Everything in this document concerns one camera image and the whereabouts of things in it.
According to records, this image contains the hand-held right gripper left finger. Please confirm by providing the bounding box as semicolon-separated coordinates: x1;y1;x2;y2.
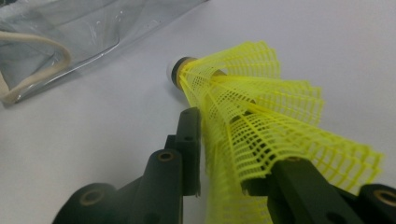
163;106;203;198

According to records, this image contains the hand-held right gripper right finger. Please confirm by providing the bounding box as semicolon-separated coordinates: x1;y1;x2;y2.
241;157;366;224

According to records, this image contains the yellow shuttlecock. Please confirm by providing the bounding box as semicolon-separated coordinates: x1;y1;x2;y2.
165;40;385;224

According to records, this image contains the clear plastic bag beige trim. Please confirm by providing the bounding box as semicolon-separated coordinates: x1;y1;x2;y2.
0;0;210;105

